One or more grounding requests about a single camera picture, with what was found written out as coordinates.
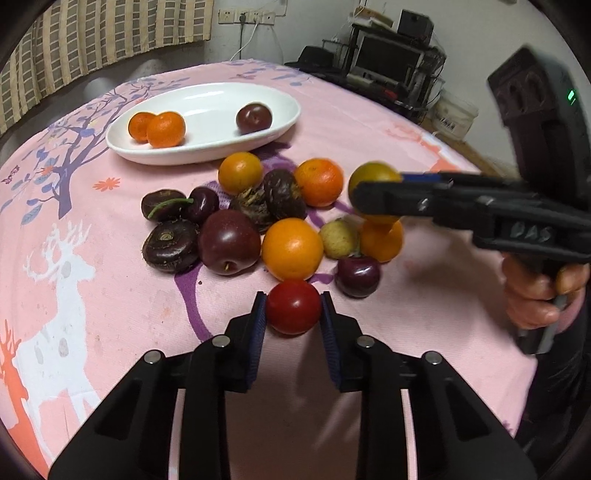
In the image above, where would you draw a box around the monitor screen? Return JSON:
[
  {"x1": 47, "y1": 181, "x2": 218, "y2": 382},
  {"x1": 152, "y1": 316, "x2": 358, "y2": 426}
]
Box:
[{"x1": 356, "y1": 34, "x2": 426, "y2": 83}]

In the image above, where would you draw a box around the black speaker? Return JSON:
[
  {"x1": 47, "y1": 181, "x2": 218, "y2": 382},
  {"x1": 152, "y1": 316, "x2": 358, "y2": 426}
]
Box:
[{"x1": 397, "y1": 10, "x2": 435, "y2": 40}]

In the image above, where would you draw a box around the person's right forearm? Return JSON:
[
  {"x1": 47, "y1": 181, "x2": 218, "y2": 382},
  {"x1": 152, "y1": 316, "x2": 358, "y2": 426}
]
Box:
[{"x1": 512, "y1": 295, "x2": 591, "y2": 462}]

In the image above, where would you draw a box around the cardboard box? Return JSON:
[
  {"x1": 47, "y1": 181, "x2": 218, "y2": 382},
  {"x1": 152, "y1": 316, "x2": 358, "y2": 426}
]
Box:
[{"x1": 356, "y1": 6, "x2": 394, "y2": 29}]

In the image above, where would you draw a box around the white cable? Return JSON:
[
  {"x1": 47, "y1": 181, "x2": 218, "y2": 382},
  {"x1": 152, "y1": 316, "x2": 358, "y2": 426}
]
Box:
[{"x1": 237, "y1": 20, "x2": 285, "y2": 64}]

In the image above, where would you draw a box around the yellow-green orange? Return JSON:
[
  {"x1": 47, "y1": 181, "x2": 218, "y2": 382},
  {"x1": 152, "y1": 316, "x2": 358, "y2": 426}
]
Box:
[{"x1": 348, "y1": 161, "x2": 403, "y2": 217}]

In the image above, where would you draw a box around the black shelf rack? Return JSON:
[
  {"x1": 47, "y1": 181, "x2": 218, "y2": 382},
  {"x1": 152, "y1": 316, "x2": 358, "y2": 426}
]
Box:
[{"x1": 322, "y1": 21, "x2": 448, "y2": 124}]

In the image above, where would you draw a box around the white wall socket strip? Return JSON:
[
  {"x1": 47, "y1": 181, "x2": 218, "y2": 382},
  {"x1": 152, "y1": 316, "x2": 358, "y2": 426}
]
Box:
[{"x1": 217, "y1": 8, "x2": 276, "y2": 25}]

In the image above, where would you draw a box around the pink printed tablecloth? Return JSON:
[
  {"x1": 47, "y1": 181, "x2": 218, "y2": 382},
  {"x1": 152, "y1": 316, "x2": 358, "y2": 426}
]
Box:
[{"x1": 0, "y1": 59, "x2": 542, "y2": 480}]

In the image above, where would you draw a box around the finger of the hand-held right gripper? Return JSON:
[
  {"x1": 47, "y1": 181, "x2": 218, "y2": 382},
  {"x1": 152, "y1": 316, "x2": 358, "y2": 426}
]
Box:
[
  {"x1": 399, "y1": 171, "x2": 536, "y2": 197},
  {"x1": 352, "y1": 181, "x2": 496, "y2": 232}
]

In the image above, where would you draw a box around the person's right hand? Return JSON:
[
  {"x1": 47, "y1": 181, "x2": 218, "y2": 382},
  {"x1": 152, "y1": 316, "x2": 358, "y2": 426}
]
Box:
[{"x1": 501, "y1": 254, "x2": 591, "y2": 330}]

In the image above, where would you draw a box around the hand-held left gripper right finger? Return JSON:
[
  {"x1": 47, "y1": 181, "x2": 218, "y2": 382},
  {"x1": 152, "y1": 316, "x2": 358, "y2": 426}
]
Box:
[{"x1": 318, "y1": 291, "x2": 539, "y2": 480}]

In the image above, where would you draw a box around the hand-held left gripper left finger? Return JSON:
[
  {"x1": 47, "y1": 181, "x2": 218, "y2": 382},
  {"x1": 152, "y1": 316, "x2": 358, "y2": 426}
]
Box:
[{"x1": 48, "y1": 291, "x2": 269, "y2": 480}]

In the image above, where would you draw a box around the small orange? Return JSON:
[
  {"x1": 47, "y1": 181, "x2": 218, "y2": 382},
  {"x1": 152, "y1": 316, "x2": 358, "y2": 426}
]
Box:
[
  {"x1": 128, "y1": 112, "x2": 155, "y2": 143},
  {"x1": 147, "y1": 111, "x2": 187, "y2": 149}
]

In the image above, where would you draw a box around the white bucket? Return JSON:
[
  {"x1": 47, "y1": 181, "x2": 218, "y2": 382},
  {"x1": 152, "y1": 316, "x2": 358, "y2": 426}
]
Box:
[{"x1": 433, "y1": 89, "x2": 479, "y2": 140}]

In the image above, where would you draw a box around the dark water chestnut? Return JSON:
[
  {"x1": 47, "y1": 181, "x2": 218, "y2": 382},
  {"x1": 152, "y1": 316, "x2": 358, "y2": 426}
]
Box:
[
  {"x1": 141, "y1": 189, "x2": 195, "y2": 223},
  {"x1": 141, "y1": 219, "x2": 201, "y2": 275},
  {"x1": 228, "y1": 186, "x2": 277, "y2": 233},
  {"x1": 263, "y1": 168, "x2": 308, "y2": 222}
]

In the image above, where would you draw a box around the checked curtain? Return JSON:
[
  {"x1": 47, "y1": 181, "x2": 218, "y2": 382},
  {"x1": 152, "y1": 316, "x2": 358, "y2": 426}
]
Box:
[{"x1": 0, "y1": 0, "x2": 216, "y2": 136}]

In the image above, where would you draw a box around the small yellow-green fruit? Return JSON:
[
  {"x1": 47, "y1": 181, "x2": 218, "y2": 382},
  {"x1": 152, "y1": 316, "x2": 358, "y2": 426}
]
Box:
[{"x1": 320, "y1": 218, "x2": 360, "y2": 260}]

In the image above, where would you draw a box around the white oval plate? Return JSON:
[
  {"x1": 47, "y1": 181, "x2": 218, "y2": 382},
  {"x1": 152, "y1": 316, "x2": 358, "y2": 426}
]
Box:
[{"x1": 106, "y1": 82, "x2": 302, "y2": 166}]

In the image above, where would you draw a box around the red tomato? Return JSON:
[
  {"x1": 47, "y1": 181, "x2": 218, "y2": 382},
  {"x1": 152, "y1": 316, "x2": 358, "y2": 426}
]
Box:
[{"x1": 266, "y1": 279, "x2": 322, "y2": 336}]

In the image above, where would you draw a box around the large dark purple plum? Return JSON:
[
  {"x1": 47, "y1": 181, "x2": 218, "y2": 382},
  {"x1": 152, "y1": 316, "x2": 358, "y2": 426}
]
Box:
[{"x1": 198, "y1": 209, "x2": 262, "y2": 277}]

